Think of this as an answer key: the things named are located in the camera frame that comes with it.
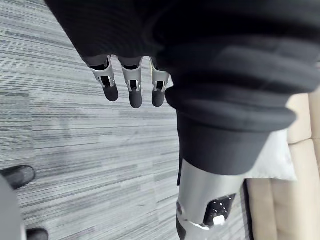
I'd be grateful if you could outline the dark robot right foot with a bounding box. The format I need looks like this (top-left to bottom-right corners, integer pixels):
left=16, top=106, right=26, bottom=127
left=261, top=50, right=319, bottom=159
left=25, top=227, right=50, bottom=240

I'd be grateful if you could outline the white square cushion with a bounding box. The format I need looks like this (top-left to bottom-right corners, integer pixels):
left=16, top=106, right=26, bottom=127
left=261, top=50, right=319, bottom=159
left=243, top=128, right=299, bottom=183

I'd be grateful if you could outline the beige leather sofa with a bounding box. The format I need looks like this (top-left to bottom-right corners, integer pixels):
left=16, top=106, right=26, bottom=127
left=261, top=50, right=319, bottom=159
left=243, top=86, right=320, bottom=240

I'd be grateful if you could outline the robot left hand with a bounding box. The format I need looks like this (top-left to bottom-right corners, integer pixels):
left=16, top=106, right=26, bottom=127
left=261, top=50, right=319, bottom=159
left=44, top=0, right=320, bottom=240

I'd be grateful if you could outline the dark robot foot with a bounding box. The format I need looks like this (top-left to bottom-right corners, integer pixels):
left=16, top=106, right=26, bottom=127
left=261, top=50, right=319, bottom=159
left=25, top=227, right=50, bottom=240
left=0, top=164, right=36, bottom=190

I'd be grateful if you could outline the silver robot left leg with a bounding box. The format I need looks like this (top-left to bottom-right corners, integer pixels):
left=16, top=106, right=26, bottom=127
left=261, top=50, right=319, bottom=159
left=0, top=173, right=27, bottom=240

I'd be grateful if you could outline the dark robot left foot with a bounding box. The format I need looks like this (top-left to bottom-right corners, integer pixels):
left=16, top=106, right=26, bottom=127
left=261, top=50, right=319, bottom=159
left=0, top=164, right=36, bottom=190

